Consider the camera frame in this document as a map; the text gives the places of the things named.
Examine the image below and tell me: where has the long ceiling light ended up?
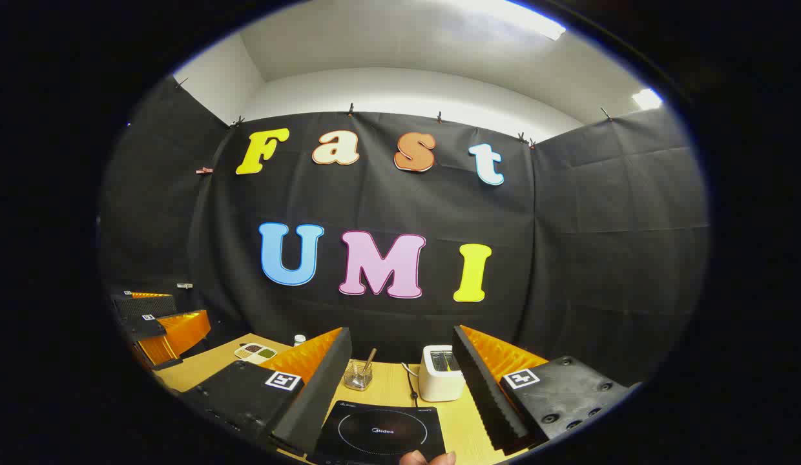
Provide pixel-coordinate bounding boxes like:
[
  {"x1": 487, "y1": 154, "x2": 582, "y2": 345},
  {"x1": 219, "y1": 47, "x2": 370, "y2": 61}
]
[{"x1": 439, "y1": 0, "x2": 567, "y2": 41}]

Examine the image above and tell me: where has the black induction cooktop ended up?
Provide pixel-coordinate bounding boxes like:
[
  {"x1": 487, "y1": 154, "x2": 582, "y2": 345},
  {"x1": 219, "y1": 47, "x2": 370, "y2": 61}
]
[{"x1": 313, "y1": 400, "x2": 448, "y2": 465}]

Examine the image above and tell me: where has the divided white grain dish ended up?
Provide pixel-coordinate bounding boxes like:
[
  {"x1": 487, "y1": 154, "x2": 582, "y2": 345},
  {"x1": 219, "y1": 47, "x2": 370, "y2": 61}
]
[{"x1": 234, "y1": 342, "x2": 278, "y2": 365}]

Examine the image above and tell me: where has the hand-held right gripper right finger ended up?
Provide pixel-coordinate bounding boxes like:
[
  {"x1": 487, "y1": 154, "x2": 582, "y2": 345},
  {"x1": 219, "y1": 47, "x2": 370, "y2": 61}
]
[{"x1": 452, "y1": 324, "x2": 637, "y2": 456}]

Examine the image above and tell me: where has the black power cable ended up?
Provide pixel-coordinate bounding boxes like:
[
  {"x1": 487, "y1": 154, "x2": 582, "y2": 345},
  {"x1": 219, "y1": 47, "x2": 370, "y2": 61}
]
[{"x1": 400, "y1": 362, "x2": 421, "y2": 408}]

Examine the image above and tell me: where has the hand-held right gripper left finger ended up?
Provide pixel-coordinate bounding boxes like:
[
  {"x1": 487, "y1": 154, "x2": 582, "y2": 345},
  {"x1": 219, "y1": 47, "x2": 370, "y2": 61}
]
[{"x1": 180, "y1": 327, "x2": 353, "y2": 456}]

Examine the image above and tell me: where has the wire utensil basket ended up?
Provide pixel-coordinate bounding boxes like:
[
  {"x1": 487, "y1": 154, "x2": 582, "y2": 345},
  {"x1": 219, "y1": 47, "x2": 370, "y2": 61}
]
[{"x1": 344, "y1": 360, "x2": 374, "y2": 391}]

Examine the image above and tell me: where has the white toaster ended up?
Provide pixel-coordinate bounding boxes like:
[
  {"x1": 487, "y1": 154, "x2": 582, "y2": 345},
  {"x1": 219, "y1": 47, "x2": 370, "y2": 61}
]
[{"x1": 418, "y1": 344, "x2": 466, "y2": 403}]

